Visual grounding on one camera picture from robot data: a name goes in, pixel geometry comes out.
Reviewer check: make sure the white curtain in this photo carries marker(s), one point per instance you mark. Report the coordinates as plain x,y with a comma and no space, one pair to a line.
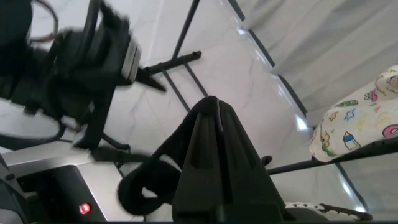
326,37

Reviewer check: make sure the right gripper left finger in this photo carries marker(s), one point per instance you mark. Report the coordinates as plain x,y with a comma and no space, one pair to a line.
199,186

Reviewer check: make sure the black clothes rack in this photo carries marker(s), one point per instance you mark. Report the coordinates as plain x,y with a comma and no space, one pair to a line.
174,62

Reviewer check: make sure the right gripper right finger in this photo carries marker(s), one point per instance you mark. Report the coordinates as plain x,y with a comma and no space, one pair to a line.
252,193

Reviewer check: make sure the cream printed garment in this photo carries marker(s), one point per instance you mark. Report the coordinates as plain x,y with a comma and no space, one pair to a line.
357,124

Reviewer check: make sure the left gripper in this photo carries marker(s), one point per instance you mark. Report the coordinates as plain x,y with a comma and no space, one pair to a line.
93,62

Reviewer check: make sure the white laundry basket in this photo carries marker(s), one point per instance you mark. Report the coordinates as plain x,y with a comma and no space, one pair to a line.
329,213

